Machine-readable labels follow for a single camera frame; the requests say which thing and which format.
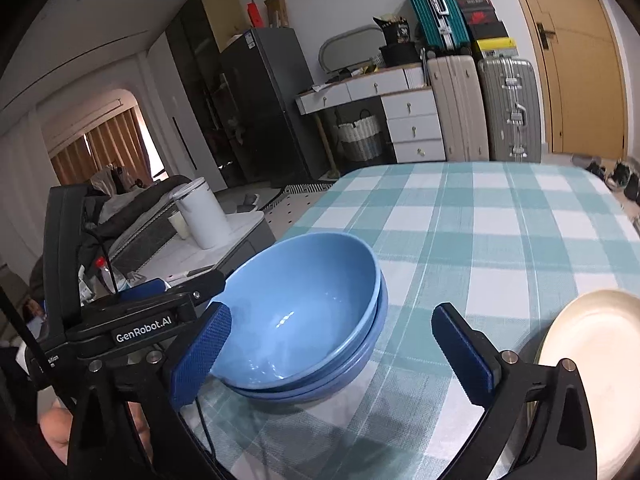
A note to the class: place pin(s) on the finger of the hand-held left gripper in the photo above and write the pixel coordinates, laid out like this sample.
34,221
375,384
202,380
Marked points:
205,287

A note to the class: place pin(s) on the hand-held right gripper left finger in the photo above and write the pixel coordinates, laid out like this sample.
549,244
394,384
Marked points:
200,355

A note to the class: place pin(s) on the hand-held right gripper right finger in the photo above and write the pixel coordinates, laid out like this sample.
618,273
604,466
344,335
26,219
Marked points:
465,355

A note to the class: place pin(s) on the glossy blue bowl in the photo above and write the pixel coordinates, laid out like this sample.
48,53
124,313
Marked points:
378,320

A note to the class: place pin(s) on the light blue bowl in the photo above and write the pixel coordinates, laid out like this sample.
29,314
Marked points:
300,300

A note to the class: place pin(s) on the cream round plate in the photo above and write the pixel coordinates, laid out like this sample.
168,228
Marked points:
600,360

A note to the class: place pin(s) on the person's left hand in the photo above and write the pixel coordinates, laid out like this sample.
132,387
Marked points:
54,432

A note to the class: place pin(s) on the grey side cabinet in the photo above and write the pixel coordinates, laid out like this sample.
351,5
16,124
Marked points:
235,245

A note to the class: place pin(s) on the plastic bottle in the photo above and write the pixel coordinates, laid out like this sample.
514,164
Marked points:
105,275

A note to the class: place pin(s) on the white lidded bucket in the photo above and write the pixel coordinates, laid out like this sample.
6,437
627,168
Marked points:
202,210

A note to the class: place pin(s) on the teal checked tablecloth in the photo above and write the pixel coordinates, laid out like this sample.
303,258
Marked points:
475,240

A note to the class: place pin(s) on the dark clothing pile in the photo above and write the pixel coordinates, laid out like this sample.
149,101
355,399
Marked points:
125,200

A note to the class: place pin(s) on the black white patterned rug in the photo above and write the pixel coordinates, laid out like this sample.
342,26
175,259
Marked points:
295,200

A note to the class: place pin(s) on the brown curtain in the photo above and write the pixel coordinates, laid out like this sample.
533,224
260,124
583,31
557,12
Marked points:
110,145

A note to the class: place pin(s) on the dark glass cabinet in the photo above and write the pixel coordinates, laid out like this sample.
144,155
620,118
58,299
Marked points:
200,100

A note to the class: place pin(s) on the black refrigerator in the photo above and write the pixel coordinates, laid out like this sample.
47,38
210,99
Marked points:
275,110

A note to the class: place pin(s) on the woven laundry basket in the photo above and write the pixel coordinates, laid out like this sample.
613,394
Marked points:
357,137

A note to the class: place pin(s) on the pile of shoes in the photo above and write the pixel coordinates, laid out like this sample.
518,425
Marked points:
610,172

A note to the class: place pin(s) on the white drawer dresser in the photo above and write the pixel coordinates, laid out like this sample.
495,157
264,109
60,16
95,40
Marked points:
415,125

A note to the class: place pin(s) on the beige suitcase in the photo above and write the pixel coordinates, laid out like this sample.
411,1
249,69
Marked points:
457,110

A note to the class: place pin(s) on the grey suitcase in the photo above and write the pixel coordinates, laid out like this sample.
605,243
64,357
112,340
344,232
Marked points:
510,110

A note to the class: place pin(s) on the large cardboard box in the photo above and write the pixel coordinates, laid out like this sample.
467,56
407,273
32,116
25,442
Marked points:
222,15

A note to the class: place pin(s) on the oval mirror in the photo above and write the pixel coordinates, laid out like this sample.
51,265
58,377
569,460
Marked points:
350,47

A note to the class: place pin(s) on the black storage basket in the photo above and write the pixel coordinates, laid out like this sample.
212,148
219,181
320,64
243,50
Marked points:
400,55

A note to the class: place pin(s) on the yellow black box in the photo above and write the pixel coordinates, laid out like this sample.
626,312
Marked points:
495,49

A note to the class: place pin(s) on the wooden door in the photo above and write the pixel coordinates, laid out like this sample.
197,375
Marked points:
575,60

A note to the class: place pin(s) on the black snack bag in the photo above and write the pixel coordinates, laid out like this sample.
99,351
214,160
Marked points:
395,30

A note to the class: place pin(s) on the plain black box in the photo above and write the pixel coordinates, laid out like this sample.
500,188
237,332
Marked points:
490,31

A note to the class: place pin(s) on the black box red print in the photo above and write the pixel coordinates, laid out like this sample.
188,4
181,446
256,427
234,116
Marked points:
477,10

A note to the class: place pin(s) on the teal suitcase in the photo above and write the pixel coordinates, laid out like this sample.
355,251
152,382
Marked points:
435,10

